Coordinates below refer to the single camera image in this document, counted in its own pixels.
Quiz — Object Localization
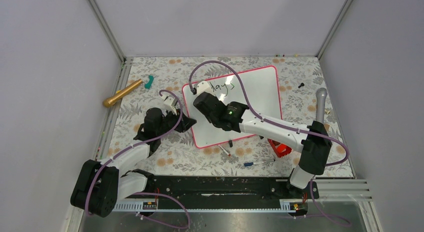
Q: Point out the red cap marker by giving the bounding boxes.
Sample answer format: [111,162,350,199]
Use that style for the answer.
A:
[218,144,231,157]

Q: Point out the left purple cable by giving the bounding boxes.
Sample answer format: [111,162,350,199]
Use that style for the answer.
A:
[84,89,193,229]

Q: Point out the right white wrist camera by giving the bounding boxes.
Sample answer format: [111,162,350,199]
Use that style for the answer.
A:
[190,80,215,96]

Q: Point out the teal plastic piece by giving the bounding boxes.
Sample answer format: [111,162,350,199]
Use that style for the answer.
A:
[144,75,155,89]

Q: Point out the gold microphone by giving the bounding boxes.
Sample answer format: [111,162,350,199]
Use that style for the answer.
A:
[102,79,143,108]

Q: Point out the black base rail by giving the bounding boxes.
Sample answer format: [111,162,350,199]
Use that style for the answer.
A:
[115,174,321,211]

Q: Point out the pink framed whiteboard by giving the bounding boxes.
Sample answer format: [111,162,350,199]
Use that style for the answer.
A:
[182,65,283,149]

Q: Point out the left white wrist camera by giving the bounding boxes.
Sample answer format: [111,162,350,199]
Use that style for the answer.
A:
[160,95,179,115]

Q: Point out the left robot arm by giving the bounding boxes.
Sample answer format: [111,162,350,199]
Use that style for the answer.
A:
[70,108,197,217]

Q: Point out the silver microphone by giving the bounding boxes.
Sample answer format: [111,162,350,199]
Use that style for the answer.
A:
[315,88,328,124]

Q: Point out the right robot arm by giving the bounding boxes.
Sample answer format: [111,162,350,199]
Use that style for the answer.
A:
[193,92,332,198]

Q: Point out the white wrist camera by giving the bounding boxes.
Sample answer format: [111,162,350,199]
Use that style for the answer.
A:
[160,95,179,115]
[190,80,215,96]

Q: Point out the floral patterned mat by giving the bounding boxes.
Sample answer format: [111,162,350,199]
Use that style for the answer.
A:
[101,56,355,178]

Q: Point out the blue cap marker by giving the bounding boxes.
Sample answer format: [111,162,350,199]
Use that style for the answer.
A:
[243,159,275,167]

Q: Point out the red plastic box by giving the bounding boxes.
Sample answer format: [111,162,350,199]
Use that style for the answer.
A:
[267,139,292,158]

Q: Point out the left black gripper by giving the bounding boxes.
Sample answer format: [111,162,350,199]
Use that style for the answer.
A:
[156,106,196,136]

